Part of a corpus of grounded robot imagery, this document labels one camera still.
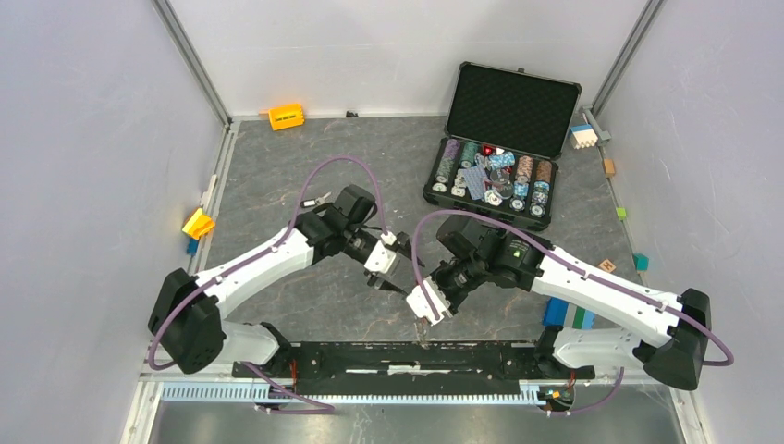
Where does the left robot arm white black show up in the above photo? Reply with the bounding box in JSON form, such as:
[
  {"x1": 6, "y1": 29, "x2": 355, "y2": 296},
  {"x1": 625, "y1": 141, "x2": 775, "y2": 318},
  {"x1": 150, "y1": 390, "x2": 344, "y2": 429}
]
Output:
[{"x1": 148, "y1": 185, "x2": 414, "y2": 377}]

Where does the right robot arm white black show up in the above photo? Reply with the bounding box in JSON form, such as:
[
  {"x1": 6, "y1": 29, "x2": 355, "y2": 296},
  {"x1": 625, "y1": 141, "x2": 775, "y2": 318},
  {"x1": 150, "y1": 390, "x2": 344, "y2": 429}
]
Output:
[{"x1": 406, "y1": 210, "x2": 717, "y2": 391}]

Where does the key with black tag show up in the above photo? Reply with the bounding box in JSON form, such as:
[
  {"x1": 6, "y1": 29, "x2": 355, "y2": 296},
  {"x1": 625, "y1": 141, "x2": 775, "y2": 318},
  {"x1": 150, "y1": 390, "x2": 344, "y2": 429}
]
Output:
[{"x1": 300, "y1": 191, "x2": 332, "y2": 209}]

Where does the blue green white brick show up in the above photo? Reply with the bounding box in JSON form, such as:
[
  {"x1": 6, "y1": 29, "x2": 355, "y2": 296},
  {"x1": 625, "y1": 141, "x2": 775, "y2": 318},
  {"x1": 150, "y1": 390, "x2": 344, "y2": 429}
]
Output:
[{"x1": 542, "y1": 298, "x2": 594, "y2": 329}]

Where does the wooden letter cube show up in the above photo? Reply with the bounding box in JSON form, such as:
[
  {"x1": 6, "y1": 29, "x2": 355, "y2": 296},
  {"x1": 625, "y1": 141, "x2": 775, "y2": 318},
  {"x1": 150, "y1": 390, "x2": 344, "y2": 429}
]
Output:
[{"x1": 598, "y1": 259, "x2": 617, "y2": 273}]

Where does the black poker chip case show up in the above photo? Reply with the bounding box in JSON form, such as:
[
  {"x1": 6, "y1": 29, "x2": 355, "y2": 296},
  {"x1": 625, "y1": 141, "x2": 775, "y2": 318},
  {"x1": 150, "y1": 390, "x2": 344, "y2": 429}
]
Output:
[{"x1": 423, "y1": 62, "x2": 582, "y2": 231}]

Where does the orange yellow toy block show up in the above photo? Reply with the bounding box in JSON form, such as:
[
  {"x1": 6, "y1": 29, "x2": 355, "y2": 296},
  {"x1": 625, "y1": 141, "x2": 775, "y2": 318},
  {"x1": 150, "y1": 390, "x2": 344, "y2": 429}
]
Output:
[{"x1": 267, "y1": 104, "x2": 305, "y2": 131}]

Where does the yellow orange block left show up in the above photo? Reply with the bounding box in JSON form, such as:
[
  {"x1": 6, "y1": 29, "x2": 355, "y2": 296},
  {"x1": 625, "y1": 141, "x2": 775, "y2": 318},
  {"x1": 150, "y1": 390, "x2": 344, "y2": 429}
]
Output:
[{"x1": 181, "y1": 207, "x2": 215, "y2": 241}]

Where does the small wooden cube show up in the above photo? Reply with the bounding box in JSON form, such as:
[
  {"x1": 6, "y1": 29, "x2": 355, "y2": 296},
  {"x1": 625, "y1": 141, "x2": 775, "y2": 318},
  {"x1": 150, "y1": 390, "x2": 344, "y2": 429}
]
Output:
[{"x1": 603, "y1": 158, "x2": 617, "y2": 179}]

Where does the blue small block left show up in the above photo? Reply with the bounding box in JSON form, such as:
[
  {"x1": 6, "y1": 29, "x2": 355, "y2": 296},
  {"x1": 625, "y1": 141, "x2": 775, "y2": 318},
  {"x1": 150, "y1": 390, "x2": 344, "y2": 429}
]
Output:
[{"x1": 186, "y1": 239, "x2": 199, "y2": 256}]

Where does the teal small cube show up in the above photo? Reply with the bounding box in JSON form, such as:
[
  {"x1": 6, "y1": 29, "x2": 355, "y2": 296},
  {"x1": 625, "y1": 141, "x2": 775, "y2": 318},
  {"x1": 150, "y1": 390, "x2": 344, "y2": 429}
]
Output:
[{"x1": 632, "y1": 253, "x2": 649, "y2": 273}]

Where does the white blue toy block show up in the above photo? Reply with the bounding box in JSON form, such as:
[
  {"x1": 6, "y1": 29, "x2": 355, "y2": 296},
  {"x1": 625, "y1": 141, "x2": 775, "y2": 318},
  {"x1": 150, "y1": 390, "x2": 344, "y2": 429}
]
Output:
[{"x1": 569, "y1": 124, "x2": 599, "y2": 150}]

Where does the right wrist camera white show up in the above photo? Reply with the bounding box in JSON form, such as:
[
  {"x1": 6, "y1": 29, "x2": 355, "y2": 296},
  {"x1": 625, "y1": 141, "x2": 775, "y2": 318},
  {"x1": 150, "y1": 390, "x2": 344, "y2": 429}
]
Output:
[{"x1": 405, "y1": 277, "x2": 452, "y2": 326}]

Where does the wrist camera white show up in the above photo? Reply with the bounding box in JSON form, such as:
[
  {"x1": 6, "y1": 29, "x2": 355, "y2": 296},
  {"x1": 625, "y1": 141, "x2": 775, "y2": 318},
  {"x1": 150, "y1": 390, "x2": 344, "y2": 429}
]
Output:
[
  {"x1": 364, "y1": 233, "x2": 398, "y2": 275},
  {"x1": 405, "y1": 277, "x2": 452, "y2": 326}
]

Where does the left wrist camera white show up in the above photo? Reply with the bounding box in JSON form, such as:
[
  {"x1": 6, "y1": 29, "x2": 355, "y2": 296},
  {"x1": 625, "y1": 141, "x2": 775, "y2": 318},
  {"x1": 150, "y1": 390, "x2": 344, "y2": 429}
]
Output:
[{"x1": 364, "y1": 233, "x2": 398, "y2": 275}]

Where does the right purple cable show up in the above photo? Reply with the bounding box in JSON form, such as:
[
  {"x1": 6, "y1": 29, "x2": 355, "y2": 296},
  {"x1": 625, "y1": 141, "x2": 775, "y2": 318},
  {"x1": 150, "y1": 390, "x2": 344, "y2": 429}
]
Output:
[{"x1": 410, "y1": 210, "x2": 735, "y2": 418}]

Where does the purple cable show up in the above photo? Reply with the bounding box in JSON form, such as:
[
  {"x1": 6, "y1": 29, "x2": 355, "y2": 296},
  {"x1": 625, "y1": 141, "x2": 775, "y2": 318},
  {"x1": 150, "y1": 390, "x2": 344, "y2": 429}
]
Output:
[
  {"x1": 410, "y1": 210, "x2": 735, "y2": 418},
  {"x1": 146, "y1": 154, "x2": 388, "y2": 414}
]

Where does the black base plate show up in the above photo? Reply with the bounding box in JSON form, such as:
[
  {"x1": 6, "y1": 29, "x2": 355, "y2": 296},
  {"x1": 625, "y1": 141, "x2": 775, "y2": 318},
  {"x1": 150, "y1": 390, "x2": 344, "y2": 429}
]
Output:
[{"x1": 260, "y1": 340, "x2": 595, "y2": 395}]

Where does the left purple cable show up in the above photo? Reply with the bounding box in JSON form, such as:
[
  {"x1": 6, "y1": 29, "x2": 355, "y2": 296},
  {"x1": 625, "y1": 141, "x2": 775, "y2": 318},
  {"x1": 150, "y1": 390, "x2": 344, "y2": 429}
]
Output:
[{"x1": 146, "y1": 154, "x2": 388, "y2": 414}]

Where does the white toothed cable rail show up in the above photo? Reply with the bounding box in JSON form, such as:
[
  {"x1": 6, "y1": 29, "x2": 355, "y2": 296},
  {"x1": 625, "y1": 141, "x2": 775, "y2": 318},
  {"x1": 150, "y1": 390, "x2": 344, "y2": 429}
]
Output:
[{"x1": 160, "y1": 380, "x2": 545, "y2": 406}]

